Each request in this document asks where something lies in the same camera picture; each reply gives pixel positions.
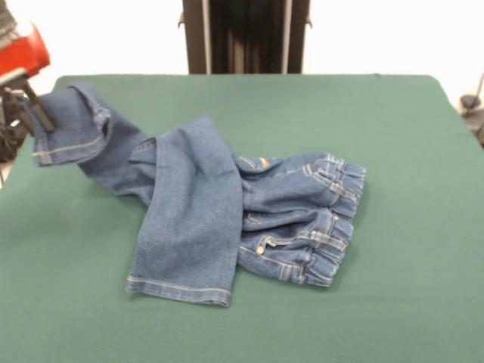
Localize blue denim jeans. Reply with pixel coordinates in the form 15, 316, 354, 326
31, 82, 367, 308

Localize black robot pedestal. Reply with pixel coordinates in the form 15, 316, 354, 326
176, 0, 314, 76

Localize dark green table cloth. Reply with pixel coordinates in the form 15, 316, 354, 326
0, 73, 484, 363

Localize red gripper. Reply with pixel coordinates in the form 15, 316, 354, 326
0, 20, 54, 133

